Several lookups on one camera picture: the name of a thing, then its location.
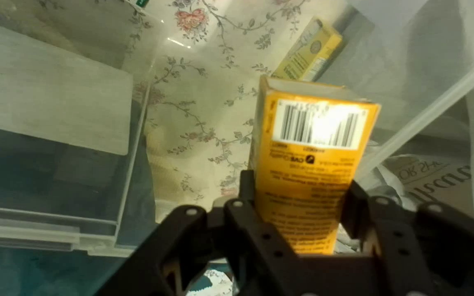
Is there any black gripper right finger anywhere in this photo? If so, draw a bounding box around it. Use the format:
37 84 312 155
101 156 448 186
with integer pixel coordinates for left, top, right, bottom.
340 179 474 296

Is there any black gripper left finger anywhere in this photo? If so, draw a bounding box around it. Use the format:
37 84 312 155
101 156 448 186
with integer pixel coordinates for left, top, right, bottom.
96 169 307 296

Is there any orange yellow cardboard box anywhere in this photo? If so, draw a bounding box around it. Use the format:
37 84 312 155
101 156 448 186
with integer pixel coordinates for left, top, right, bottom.
248 74 384 258

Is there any yellow green slim box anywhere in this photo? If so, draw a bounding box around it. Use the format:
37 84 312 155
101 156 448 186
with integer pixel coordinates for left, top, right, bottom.
271 16 346 84

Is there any crumpled grey plastic bag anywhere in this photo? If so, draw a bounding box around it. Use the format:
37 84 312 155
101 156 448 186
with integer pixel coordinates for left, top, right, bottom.
383 71 474 234

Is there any floral bedsheet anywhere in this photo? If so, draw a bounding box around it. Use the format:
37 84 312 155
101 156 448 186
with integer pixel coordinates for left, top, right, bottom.
29 0 363 222

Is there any teal fabric bag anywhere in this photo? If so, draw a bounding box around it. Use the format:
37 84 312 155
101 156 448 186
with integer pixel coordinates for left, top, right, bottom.
0 123 160 296

